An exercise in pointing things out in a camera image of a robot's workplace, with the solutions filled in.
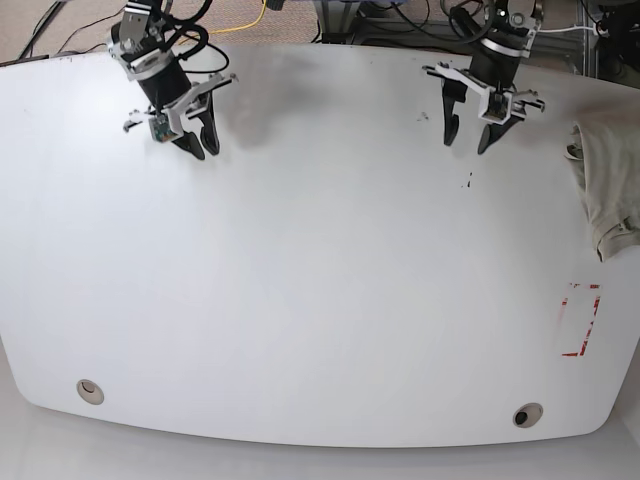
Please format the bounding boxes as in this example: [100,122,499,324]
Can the right table grommet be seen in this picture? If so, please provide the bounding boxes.
[513,403,544,429]

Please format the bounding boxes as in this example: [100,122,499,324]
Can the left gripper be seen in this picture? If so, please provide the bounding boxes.
[423,63,546,155]

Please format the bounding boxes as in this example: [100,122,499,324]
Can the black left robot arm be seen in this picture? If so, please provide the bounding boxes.
[423,1,545,154]

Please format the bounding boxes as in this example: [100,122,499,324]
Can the red tape marking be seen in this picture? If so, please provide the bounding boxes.
[555,283,602,358]

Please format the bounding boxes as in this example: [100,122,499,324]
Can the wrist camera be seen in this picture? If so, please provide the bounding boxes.
[479,91,512,125]
[148,115,181,143]

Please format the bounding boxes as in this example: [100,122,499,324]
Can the left table grommet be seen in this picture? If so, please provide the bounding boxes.
[76,379,105,406]

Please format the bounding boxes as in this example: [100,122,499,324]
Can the beige t-shirt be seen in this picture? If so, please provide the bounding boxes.
[565,114,639,262]

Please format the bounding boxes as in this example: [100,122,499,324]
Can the table grommet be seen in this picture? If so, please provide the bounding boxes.
[513,403,544,429]
[76,379,105,406]

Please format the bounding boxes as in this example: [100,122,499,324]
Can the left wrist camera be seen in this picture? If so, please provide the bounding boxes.
[479,91,512,125]

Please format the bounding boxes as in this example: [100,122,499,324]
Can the yellow cable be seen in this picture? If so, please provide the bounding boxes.
[207,0,266,36]

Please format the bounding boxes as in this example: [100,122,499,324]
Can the aluminium table leg frame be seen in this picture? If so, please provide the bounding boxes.
[312,0,372,45]

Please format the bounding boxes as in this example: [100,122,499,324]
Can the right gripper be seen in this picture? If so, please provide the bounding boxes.
[123,73,236,161]

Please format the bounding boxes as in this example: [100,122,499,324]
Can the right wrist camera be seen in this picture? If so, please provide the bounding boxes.
[148,115,181,143]

